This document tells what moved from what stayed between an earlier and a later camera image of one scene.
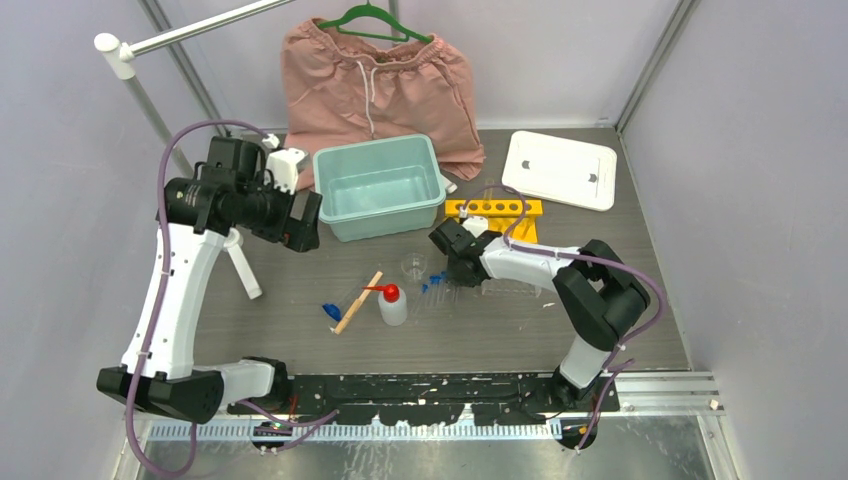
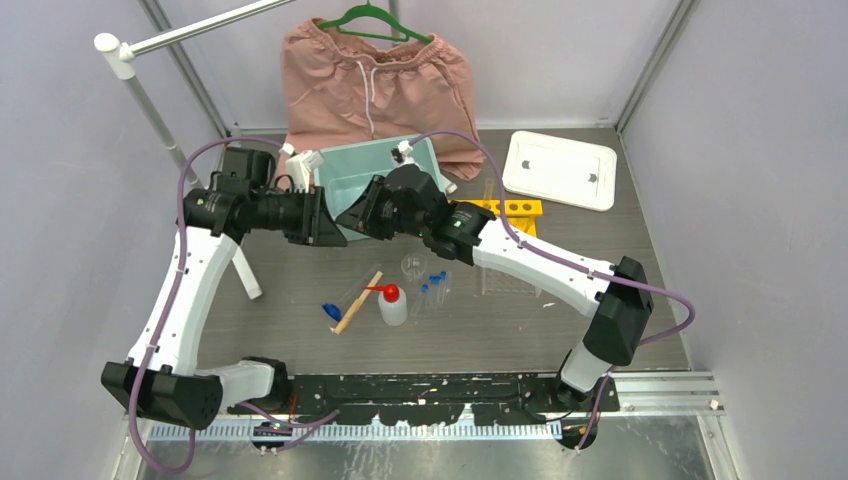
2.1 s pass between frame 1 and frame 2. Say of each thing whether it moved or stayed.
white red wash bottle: stayed
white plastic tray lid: stayed
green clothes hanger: stayed
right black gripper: moved
